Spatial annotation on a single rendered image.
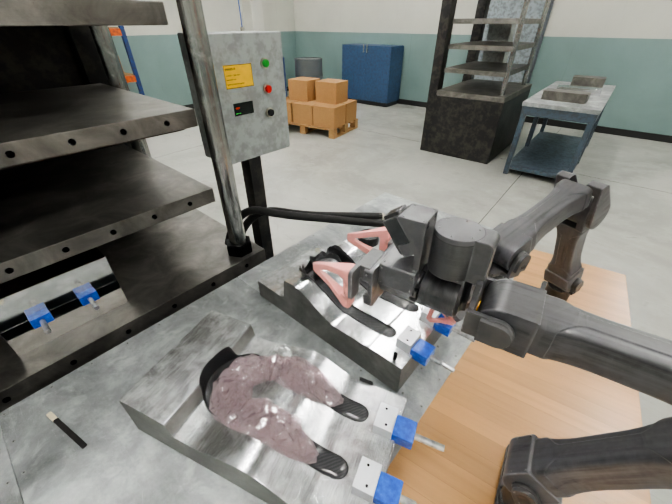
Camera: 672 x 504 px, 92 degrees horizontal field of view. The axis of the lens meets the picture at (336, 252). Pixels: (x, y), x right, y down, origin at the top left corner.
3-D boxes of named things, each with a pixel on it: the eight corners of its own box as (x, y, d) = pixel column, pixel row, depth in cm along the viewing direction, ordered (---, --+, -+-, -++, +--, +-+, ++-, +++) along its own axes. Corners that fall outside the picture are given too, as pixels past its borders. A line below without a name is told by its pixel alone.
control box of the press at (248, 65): (308, 325, 197) (287, 31, 112) (269, 357, 178) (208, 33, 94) (283, 308, 209) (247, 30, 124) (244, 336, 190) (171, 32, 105)
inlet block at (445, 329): (476, 341, 79) (482, 326, 76) (468, 354, 76) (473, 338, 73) (427, 315, 86) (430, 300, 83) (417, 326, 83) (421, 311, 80)
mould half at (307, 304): (447, 327, 91) (457, 291, 83) (397, 392, 75) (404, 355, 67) (317, 258, 118) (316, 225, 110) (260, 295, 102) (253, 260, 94)
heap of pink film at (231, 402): (348, 390, 69) (349, 367, 65) (309, 477, 56) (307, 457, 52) (247, 349, 78) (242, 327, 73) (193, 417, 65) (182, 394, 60)
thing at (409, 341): (456, 371, 73) (461, 355, 70) (446, 386, 70) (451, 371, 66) (405, 340, 80) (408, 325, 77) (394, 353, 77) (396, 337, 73)
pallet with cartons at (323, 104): (358, 127, 565) (359, 79, 522) (333, 139, 507) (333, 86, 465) (301, 118, 615) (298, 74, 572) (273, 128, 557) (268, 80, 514)
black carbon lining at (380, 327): (421, 311, 87) (426, 284, 81) (387, 348, 77) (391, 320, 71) (324, 260, 105) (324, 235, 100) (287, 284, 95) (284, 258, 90)
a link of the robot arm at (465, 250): (421, 239, 36) (542, 276, 31) (446, 209, 42) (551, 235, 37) (409, 314, 43) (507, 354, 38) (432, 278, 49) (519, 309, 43)
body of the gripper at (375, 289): (360, 267, 43) (413, 286, 40) (393, 233, 50) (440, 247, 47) (359, 303, 47) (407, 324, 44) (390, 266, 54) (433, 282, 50)
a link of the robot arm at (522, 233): (514, 259, 58) (623, 173, 64) (473, 235, 64) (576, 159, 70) (509, 299, 66) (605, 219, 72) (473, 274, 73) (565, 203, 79)
